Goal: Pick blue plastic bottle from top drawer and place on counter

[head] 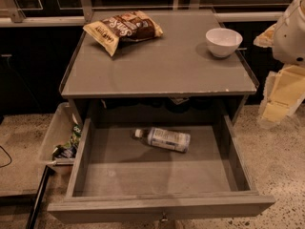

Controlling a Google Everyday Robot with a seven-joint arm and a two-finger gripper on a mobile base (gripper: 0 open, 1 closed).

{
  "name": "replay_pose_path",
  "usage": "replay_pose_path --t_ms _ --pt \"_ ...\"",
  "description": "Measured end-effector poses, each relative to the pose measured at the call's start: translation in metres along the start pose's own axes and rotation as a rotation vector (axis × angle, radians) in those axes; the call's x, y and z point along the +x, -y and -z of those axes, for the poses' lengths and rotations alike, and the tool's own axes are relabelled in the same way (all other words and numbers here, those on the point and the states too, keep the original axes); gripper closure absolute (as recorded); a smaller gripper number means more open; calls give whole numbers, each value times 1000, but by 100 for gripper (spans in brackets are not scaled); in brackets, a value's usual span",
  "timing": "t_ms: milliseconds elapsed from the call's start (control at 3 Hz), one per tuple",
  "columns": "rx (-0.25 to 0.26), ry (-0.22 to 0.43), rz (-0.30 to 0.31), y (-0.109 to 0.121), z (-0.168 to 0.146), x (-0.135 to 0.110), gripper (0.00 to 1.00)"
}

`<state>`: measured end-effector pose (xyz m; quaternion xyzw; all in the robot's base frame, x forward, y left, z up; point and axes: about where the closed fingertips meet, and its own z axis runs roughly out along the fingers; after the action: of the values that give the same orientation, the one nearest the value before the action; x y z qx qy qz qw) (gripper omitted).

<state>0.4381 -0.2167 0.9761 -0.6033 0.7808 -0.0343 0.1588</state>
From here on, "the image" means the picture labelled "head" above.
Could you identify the open grey top drawer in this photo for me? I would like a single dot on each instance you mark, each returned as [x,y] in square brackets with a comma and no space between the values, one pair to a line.
[116,178]

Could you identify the blue plastic water bottle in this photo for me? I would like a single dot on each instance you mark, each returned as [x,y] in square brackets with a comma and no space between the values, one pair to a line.
[165,139]

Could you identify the metal railing frame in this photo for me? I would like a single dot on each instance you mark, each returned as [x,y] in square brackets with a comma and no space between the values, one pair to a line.
[28,13]

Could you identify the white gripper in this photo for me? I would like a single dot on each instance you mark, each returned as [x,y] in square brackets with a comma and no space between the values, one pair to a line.
[291,37]

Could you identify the snack packets in bin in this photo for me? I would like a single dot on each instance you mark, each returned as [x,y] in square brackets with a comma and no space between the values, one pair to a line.
[69,149]

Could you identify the clear plastic storage bin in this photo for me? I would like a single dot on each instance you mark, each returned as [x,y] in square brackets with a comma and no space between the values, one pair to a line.
[59,132]

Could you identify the white ceramic bowl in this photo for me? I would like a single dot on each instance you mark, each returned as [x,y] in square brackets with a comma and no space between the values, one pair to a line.
[222,42]

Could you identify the brown snack chip bag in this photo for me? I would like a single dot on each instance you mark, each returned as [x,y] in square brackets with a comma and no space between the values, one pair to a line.
[134,26]

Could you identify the black bar on floor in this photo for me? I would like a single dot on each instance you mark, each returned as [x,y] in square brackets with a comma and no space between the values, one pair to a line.
[38,198]

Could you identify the grey wooden cabinet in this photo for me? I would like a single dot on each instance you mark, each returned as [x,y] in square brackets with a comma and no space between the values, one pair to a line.
[176,64]

